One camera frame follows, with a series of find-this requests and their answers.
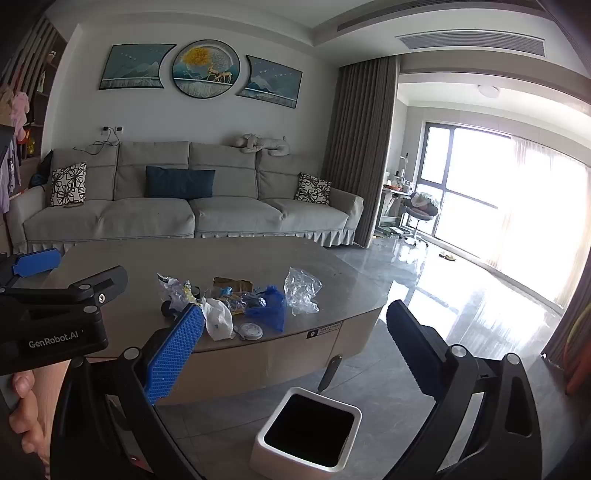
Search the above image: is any brown pleated curtain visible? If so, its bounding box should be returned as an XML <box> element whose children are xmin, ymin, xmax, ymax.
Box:
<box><xmin>321</xmin><ymin>55</ymin><xmax>399</xmax><ymax>250</ymax></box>

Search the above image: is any floral black white pillow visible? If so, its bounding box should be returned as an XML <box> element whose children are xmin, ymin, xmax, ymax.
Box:
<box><xmin>50</xmin><ymin>162</ymin><xmax>88</xmax><ymax>208</ymax></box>
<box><xmin>294</xmin><ymin>172</ymin><xmax>332</xmax><ymax>206</ymax></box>

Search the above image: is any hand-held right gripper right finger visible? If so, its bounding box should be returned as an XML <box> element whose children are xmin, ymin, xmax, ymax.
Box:
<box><xmin>385</xmin><ymin>299</ymin><xmax>543</xmax><ymax>480</ymax></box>

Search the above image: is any grey plush toy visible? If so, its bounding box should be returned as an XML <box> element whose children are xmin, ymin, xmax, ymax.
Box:
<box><xmin>231</xmin><ymin>133</ymin><xmax>291</xmax><ymax>155</ymax></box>

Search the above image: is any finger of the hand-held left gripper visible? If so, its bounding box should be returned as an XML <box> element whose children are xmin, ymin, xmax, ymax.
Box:
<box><xmin>0</xmin><ymin>265</ymin><xmax>129</xmax><ymax>309</ymax></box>
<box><xmin>0</xmin><ymin>248</ymin><xmax>63</xmax><ymax>294</ymax></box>

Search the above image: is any black charger cable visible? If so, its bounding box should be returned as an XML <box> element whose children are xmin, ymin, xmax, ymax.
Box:
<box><xmin>74</xmin><ymin>129</ymin><xmax>121</xmax><ymax>155</ymax></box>

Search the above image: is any white square trash bin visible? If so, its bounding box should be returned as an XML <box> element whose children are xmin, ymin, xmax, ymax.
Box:
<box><xmin>249</xmin><ymin>387</ymin><xmax>362</xmax><ymax>480</ymax></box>

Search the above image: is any white sheer curtain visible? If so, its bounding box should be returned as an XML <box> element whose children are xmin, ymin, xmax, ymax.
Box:
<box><xmin>475</xmin><ymin>136</ymin><xmax>591</xmax><ymax>310</ymax></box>

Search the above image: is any wooden wall shelf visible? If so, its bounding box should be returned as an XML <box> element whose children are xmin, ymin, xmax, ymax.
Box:
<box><xmin>0</xmin><ymin>14</ymin><xmax>63</xmax><ymax>195</ymax></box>

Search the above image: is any curved-edge landscape wall picture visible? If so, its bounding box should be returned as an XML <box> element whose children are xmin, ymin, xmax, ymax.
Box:
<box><xmin>99</xmin><ymin>44</ymin><xmax>177</xmax><ymax>90</ymax></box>
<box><xmin>236</xmin><ymin>55</ymin><xmax>303</xmax><ymax>109</ymax></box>

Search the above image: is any beige coffee table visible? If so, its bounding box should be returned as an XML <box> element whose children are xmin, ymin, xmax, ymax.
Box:
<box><xmin>34</xmin><ymin>236</ymin><xmax>393</xmax><ymax>407</ymax></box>

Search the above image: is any torn brown cardboard piece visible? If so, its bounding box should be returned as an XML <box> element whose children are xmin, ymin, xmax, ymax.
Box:
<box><xmin>213</xmin><ymin>276</ymin><xmax>254</xmax><ymax>296</ymax></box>

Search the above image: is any pink hanging garment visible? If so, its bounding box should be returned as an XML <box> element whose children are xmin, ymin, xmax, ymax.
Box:
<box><xmin>10</xmin><ymin>91</ymin><xmax>32</xmax><ymax>140</ymax></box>

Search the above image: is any white crumpled paper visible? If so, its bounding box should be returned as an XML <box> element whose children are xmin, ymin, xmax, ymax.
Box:
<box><xmin>202</xmin><ymin>298</ymin><xmax>234</xmax><ymax>341</ymax></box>

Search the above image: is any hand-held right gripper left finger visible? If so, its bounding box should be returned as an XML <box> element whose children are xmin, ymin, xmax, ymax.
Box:
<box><xmin>50</xmin><ymin>302</ymin><xmax>206</xmax><ymax>480</ymax></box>

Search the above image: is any round deer wall picture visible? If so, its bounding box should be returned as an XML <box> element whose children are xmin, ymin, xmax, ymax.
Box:
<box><xmin>172</xmin><ymin>40</ymin><xmax>241</xmax><ymax>99</ymax></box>

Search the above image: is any crumpled clear wrapper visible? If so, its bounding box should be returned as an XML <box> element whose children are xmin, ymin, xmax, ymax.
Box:
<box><xmin>157</xmin><ymin>272</ymin><xmax>204</xmax><ymax>308</ymax></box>

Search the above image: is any colourful snack packet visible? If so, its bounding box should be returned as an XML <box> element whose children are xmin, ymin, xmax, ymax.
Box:
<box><xmin>231</xmin><ymin>295</ymin><xmax>267</xmax><ymax>315</ymax></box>

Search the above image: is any orange curtain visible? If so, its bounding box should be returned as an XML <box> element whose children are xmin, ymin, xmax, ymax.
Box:
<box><xmin>540</xmin><ymin>277</ymin><xmax>591</xmax><ymax>395</ymax></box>

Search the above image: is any grey fabric sofa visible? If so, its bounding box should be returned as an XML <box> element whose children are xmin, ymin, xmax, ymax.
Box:
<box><xmin>9</xmin><ymin>141</ymin><xmax>365</xmax><ymax>252</ymax></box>

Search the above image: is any cluttered white desk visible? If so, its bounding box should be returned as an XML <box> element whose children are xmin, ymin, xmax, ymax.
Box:
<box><xmin>379</xmin><ymin>182</ymin><xmax>416</xmax><ymax>236</ymax></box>

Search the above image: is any crumpled blue wrapper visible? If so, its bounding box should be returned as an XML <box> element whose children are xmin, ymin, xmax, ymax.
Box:
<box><xmin>245</xmin><ymin>285</ymin><xmax>287</xmax><ymax>333</ymax></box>

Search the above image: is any person's left hand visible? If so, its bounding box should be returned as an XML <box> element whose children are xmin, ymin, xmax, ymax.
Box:
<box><xmin>8</xmin><ymin>363</ymin><xmax>70</xmax><ymax>466</ymax></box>

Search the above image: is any clear crumpled plastic bag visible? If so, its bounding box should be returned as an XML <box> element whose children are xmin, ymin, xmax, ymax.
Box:
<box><xmin>283</xmin><ymin>267</ymin><xmax>322</xmax><ymax>315</ymax></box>

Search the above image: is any dark blue cloth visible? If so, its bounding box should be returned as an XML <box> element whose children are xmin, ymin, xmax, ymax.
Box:
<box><xmin>30</xmin><ymin>150</ymin><xmax>54</xmax><ymax>188</ymax></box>

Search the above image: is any teal blue pillow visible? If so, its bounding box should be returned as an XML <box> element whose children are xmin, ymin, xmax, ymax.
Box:
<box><xmin>145</xmin><ymin>166</ymin><xmax>216</xmax><ymax>200</ymax></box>

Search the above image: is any grey office chair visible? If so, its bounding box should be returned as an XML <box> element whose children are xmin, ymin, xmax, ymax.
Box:
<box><xmin>399</xmin><ymin>191</ymin><xmax>439</xmax><ymax>247</ymax></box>

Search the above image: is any ceiling air vent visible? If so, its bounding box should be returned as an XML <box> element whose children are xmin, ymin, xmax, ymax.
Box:
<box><xmin>398</xmin><ymin>31</ymin><xmax>546</xmax><ymax>58</ymax></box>

